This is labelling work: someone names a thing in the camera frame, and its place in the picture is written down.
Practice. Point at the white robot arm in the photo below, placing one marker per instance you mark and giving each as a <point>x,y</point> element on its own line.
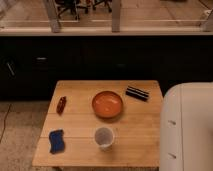
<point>186,128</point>

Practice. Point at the orange bowl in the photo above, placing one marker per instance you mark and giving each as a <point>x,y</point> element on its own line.
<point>107,104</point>

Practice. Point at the red snack bag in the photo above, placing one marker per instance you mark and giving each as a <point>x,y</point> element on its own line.
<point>61,105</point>

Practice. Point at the white cup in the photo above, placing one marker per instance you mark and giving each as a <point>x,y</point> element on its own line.
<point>104,137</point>

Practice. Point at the wooden table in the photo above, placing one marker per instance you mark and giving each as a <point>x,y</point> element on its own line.
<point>136,129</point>

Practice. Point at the blue sponge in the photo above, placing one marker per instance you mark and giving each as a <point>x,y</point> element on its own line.
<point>56,141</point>

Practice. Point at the black cabinet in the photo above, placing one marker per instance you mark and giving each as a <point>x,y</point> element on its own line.
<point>30,66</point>

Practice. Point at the black office chair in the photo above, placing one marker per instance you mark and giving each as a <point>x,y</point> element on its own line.
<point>69,5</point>

